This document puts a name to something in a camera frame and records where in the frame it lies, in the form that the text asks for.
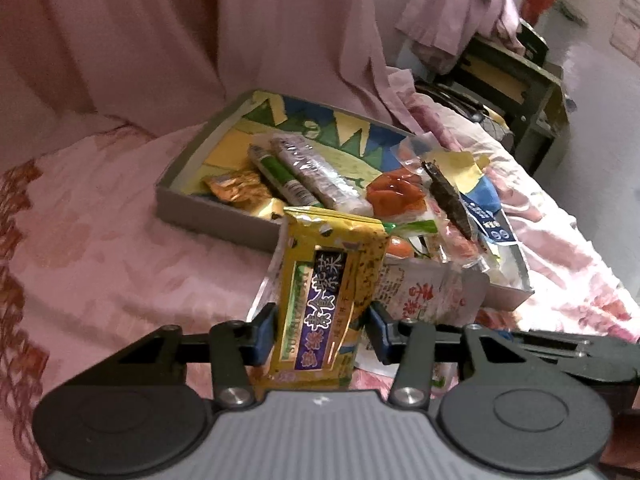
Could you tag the white red printed snack packet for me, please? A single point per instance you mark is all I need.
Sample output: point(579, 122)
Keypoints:
point(430, 290)

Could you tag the floral pink bedsheet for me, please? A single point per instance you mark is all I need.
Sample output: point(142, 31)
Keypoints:
point(100, 260)

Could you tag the yellow seaweed snack packet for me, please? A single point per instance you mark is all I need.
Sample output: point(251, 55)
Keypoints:
point(325, 285)

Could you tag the long clear grain bar packet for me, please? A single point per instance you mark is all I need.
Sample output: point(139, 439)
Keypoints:
point(320, 175)

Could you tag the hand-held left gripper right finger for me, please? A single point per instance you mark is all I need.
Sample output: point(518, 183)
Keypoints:
point(377, 335)

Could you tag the green stick snack packet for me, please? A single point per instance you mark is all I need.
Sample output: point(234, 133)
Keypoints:
point(280, 175)

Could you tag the pink curtain sheet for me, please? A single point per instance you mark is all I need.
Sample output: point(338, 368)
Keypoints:
point(175, 35)

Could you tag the clear packet of dark snack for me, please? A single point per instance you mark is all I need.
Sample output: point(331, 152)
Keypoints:
point(450, 195)

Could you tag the dark blue snack packet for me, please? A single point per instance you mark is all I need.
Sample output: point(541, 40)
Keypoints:
point(492, 220)

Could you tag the black bag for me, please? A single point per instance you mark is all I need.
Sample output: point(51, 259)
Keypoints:
point(460, 105)

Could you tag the golden snack packet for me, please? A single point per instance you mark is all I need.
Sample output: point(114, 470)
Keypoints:
point(237, 187)

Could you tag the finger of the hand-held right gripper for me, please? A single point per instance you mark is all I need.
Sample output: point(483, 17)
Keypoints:
point(575, 342)

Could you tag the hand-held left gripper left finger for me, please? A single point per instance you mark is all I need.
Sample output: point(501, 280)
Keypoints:
point(262, 335)

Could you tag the pink hanging cloth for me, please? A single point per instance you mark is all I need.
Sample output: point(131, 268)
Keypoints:
point(460, 0)

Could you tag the clear packet of orange snack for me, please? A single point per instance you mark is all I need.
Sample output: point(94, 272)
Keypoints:
point(395, 192)

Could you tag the colourful printed cardboard box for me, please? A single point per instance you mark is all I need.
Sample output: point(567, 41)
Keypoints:
point(215, 210)

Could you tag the black box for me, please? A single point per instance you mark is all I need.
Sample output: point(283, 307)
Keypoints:
point(532, 42)

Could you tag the dark wooden desk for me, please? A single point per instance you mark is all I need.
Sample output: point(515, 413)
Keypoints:
point(505, 90)

